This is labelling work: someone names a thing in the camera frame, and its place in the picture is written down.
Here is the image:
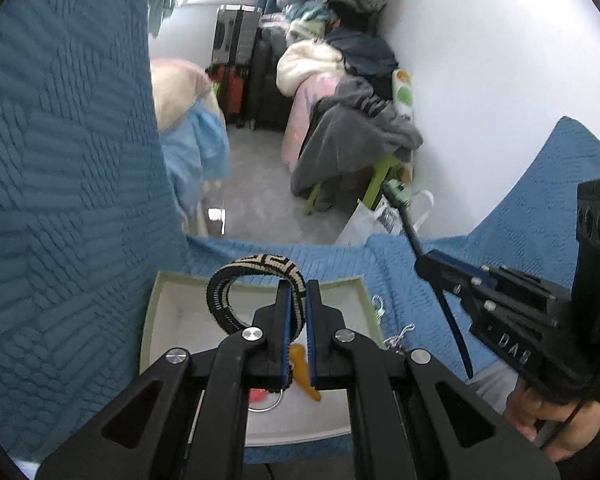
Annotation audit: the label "orange gourd pendant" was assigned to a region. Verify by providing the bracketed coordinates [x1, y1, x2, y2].
[289, 344, 324, 404]

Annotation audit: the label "white tote bag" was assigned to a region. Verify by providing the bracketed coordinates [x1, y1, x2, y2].
[336, 189, 435, 249]

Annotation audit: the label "pink blanket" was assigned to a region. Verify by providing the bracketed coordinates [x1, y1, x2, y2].
[281, 74, 342, 173]

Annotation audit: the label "green plastic stool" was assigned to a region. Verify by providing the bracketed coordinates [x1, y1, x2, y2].
[302, 154, 417, 217]

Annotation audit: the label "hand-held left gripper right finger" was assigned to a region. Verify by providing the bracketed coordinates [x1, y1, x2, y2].
[305, 279, 561, 480]

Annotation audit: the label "light blue ruffled blanket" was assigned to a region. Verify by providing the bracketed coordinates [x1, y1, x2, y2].
[159, 106, 232, 233]

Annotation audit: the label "grey fleece garment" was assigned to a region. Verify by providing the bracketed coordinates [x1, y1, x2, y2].
[290, 77, 425, 199]

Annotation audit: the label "pile of mixed clothes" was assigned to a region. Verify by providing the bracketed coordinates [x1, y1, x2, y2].
[260, 0, 396, 46]

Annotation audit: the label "silver bangle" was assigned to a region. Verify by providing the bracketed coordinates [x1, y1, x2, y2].
[247, 390, 286, 413]

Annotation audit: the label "green cardboard box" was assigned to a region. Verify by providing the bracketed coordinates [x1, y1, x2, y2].
[140, 270, 386, 448]

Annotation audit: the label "black cream patterned bangle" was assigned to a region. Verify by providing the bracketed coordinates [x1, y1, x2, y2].
[206, 253, 309, 347]

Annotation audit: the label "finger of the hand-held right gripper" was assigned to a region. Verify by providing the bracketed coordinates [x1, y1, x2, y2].
[427, 249, 501, 283]
[414, 256, 488, 313]

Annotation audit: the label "silver bead chain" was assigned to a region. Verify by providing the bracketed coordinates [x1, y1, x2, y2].
[381, 324, 417, 352]

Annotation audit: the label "dark navy clothes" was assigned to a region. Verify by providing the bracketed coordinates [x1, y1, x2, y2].
[325, 26, 400, 83]

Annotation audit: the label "grey hard suitcase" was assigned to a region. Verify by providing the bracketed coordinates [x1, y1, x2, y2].
[211, 4, 262, 69]

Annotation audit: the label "pink cream pillow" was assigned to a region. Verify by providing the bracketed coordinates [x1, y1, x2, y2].
[150, 58, 215, 132]

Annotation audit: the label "cream comforter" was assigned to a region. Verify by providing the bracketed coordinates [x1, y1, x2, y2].
[276, 40, 347, 96]

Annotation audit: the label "rolled mat with dots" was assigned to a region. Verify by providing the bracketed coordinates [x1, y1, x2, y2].
[391, 68, 417, 186]

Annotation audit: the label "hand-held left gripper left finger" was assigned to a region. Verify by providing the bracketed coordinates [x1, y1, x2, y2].
[35, 280, 293, 480]

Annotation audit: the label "black suitcase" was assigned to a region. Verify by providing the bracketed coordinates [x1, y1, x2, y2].
[244, 35, 287, 132]

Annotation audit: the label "person's right hand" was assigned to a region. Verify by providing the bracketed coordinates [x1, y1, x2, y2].
[502, 374, 600, 463]

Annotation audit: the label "black hair stick green ornament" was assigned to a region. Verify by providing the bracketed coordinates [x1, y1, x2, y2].
[382, 178, 475, 379]

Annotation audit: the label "blue quilted chair reclined backrest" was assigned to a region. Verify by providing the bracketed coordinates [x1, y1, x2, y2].
[365, 116, 600, 378]

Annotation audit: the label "red suitcase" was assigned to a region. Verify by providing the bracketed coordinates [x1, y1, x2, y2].
[207, 64, 247, 125]

